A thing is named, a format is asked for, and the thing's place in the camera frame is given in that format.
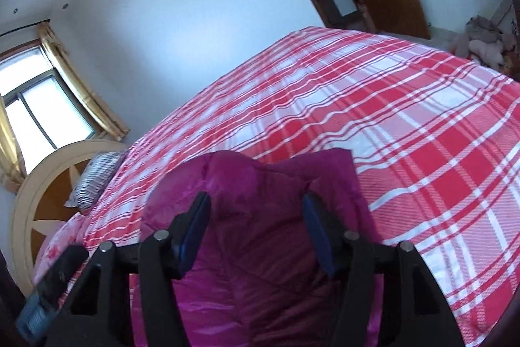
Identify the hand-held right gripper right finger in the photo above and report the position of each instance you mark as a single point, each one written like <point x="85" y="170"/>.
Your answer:
<point x="319" y="233"/>

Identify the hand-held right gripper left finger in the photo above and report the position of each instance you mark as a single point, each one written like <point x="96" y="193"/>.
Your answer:
<point x="191" y="233"/>

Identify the purple puffer jacket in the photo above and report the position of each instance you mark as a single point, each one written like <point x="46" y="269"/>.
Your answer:
<point x="264" y="249"/>

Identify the pile of beige clothes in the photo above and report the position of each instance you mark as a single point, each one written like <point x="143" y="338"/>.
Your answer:
<point x="481" y="42"/>

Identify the pink floral quilt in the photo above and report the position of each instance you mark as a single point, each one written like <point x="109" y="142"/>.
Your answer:
<point x="57" y="245"/>

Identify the cream wooden headboard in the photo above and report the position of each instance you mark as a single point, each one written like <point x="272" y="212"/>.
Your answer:
<point x="24" y="208"/>

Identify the grey striped pillow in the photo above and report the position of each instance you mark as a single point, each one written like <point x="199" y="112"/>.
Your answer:
<point x="93" y="180"/>

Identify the red plaid bed sheet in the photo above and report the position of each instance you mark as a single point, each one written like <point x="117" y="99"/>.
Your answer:
<point x="406" y="127"/>

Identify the yellow curtain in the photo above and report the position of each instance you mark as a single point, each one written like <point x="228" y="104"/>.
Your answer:
<point x="8" y="143"/>
<point x="81" y="82"/>

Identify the window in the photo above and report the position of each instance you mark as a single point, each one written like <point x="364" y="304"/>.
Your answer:
<point x="44" y="111"/>

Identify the black curtain rod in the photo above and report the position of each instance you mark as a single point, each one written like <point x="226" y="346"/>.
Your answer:
<point x="24" y="28"/>

